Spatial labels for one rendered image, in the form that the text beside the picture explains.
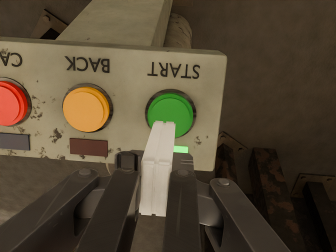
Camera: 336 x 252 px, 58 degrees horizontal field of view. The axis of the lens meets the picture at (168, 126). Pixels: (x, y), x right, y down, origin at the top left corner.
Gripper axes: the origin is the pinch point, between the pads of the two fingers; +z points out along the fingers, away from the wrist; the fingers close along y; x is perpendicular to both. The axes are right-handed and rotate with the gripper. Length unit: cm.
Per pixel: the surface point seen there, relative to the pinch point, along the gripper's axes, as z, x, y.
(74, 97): 8.5, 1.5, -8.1
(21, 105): 8.8, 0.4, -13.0
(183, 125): 8.4, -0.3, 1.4
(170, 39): 52, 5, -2
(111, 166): 22.6, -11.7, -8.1
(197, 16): 69, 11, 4
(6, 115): 8.5, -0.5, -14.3
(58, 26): 71, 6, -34
